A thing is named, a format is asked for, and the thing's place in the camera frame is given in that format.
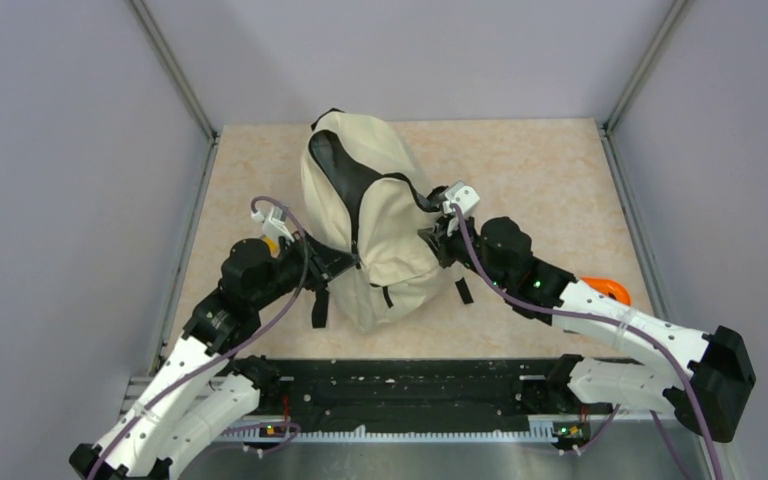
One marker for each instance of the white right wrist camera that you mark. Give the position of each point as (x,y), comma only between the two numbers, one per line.
(460,195)

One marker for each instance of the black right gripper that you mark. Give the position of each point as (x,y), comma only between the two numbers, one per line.
(440,240)

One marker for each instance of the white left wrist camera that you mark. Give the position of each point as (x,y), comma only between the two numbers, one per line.
(273,225)

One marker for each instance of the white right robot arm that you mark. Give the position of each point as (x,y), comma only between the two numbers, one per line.
(704,379)

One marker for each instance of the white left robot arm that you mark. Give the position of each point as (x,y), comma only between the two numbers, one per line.
(167,427)

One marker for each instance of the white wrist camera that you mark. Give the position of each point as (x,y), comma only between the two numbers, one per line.
(273,225)
(460,195)

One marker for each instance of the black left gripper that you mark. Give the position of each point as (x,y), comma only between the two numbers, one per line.
(328,263)

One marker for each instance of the orange tape roll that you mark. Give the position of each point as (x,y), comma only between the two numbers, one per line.
(611,288)

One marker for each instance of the cream canvas backpack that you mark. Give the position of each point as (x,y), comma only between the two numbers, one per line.
(364,192)

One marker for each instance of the yellow eraser block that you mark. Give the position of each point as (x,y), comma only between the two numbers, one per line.
(273,247)

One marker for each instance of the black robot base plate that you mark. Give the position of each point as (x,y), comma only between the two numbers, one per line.
(451,396)

